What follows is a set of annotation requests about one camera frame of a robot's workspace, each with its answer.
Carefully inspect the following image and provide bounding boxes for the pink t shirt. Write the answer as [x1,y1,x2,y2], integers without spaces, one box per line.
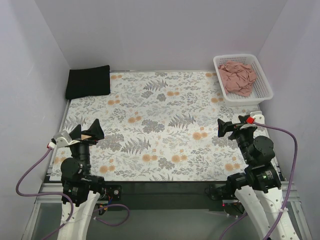
[218,61,258,97]

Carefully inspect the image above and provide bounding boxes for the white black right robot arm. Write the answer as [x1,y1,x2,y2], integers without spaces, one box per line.
[217,111,299,240]

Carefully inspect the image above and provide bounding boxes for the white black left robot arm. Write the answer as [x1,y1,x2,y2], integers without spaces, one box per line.
[54,119,107,240]

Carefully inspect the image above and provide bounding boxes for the white plastic basket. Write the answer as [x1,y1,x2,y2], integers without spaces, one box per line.
[213,54,274,107]

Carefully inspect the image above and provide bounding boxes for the folded black t shirt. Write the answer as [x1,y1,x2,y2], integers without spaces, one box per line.
[65,65,111,100]

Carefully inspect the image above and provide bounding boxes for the floral patterned table mat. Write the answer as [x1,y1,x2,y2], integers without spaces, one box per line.
[62,71,259,182]

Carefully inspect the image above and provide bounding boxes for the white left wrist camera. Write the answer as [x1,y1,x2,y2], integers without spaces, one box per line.
[47,130,78,149]

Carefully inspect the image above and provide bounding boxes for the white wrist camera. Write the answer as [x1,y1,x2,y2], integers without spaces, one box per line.
[246,111,265,125]
[47,130,78,149]

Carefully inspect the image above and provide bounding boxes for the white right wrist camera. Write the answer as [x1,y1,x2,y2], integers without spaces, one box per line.
[246,111,265,125]

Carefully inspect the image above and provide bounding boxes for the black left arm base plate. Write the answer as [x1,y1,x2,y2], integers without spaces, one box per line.
[98,184,122,201]

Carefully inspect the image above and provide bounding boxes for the aluminium frame rail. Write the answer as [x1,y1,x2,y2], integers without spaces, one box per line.
[21,181,313,240]

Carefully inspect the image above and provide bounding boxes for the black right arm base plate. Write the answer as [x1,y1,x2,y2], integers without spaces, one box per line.
[205,184,236,201]

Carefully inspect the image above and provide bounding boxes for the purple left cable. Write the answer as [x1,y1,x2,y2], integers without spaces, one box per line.
[15,147,131,240]

